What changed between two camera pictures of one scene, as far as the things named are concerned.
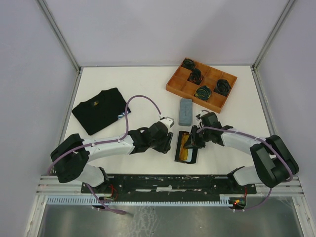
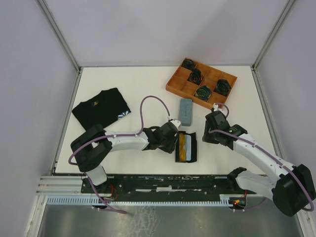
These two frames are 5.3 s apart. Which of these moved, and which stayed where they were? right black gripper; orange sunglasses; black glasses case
Moved: right black gripper
Stayed: black glasses case; orange sunglasses
